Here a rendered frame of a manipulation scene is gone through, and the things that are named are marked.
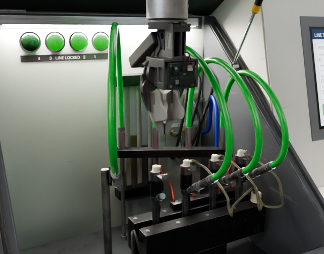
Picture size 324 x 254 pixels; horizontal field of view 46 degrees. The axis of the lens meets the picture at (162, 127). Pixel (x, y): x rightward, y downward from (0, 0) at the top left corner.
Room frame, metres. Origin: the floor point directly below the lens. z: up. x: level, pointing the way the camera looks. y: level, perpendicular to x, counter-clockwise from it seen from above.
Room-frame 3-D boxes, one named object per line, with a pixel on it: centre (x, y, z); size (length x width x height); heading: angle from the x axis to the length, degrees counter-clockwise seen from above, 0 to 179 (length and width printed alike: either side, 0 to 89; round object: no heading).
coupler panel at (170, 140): (1.15, -0.07, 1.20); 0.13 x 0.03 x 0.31; 118
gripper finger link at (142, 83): (0.72, 0.02, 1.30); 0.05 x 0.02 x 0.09; 118
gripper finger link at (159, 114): (0.70, 0.00, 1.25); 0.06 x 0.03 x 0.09; 28
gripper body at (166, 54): (0.71, -0.01, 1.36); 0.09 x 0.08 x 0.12; 28
